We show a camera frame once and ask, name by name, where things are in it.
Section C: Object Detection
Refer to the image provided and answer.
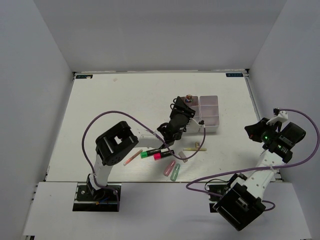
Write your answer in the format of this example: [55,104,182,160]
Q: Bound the pink tube of pencils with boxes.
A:
[184,94,193,104]

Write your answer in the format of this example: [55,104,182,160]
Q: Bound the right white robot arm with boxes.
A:
[213,118,306,231]

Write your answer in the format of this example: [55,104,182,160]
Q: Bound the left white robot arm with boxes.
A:
[81,96,196,200]

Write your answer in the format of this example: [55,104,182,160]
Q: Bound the left white divided container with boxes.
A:
[184,94,201,134]

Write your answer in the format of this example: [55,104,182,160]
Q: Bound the white divided container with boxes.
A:
[184,94,201,134]
[199,95,220,133]

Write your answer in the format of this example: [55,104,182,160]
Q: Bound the right white divided container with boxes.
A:
[199,95,220,133]

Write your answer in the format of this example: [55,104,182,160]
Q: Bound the yellow highlighter pen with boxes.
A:
[183,147,207,152]

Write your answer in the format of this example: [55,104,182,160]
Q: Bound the grey eraser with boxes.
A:
[178,151,188,163]

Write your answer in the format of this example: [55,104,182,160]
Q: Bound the pink capped black marker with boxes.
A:
[153,150,172,161]

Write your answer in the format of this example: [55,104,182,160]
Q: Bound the green capped black marker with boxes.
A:
[140,149,161,159]

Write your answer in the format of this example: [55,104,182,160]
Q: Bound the pink correction tape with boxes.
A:
[163,160,176,177]

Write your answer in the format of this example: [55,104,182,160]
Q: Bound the right blue table label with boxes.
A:
[225,72,244,78]

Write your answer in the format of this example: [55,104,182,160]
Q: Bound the blue table label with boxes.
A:
[225,72,244,78]
[75,74,93,79]

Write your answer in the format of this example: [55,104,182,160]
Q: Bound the green correction tape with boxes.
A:
[170,163,181,182]

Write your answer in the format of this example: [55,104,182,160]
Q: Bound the orange pen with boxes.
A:
[123,149,143,166]

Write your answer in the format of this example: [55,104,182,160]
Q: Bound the left blue table label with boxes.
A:
[75,74,93,79]

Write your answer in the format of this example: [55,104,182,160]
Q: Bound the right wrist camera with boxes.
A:
[266,108,289,126]

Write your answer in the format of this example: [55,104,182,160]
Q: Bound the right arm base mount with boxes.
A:
[208,182,242,216]

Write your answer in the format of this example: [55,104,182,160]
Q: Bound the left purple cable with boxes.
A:
[82,110,207,212]

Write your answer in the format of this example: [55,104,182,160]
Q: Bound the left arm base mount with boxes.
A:
[72,184,122,212]

